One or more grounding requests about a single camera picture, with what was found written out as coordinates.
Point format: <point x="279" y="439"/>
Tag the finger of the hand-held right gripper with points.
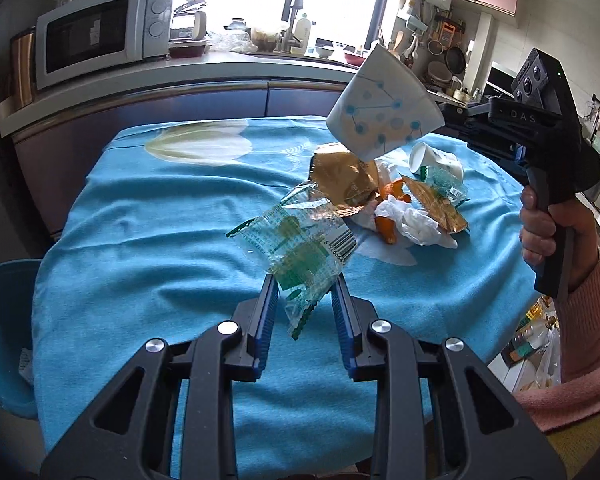
<point x="490" y="145"/>
<point x="467" y="112"/>

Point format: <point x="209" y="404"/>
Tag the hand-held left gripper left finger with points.
<point x="267" y="320"/>

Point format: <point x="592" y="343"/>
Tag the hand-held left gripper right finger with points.
<point x="342" y="320"/>

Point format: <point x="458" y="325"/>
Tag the clear green-print wrapper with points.
<point x="290" y="245"/>

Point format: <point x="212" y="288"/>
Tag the blue-dotted paper cup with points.
<point x="385" y="105"/>

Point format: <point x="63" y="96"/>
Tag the brown foil wrapper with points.
<point x="340" y="175"/>

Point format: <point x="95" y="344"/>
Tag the blue plastic bin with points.
<point x="0" y="320"/>

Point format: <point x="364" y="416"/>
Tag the person's right forearm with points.
<point x="590" y="335"/>

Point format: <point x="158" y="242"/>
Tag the person's right hand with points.
<point x="532" y="230"/>

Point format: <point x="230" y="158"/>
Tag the black kitchen stove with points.
<point x="500" y="82"/>

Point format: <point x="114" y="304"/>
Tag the hanging black frying pan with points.
<point x="455" y="60"/>

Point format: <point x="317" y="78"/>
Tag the plain white paper cup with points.
<point x="430" y="157"/>

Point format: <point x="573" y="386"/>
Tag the small green clear wrapper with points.
<point x="442" y="180"/>

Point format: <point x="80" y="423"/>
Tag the orange-brown snack wrapper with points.
<point x="440" y="210"/>

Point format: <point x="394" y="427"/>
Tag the orange grater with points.
<point x="447" y="30"/>

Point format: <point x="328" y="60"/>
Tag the orange peel piece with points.
<point x="392" y="190"/>
<point x="385" y="227"/>

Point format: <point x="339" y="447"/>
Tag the crumpled white tissue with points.
<point x="415" y="225"/>

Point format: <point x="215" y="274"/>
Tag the red bowl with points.
<point x="352" y="58"/>

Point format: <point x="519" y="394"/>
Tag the blue floral tablecloth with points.
<point x="155" y="260"/>

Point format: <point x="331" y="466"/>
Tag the small white bowl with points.
<point x="325" y="51"/>

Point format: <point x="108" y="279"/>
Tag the white soap bottle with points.
<point x="302" y="35"/>

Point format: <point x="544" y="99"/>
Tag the glass oil bottle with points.
<point x="530" y="335"/>

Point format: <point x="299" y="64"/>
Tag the steel kitchen faucet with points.
<point x="294" y="10"/>

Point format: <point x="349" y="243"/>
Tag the kitchen counter cabinet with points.
<point x="130" y="125"/>

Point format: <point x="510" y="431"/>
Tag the clear plastic bag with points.
<point x="232" y="42"/>

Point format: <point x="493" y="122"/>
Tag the dark red food container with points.
<point x="187" y="50"/>

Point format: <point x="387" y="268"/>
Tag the glass electric kettle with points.
<point x="190" y="22"/>

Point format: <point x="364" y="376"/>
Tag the white microwave oven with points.
<point x="80" y="35"/>

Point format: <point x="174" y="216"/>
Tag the copper thermos flask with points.
<point x="22" y="65"/>

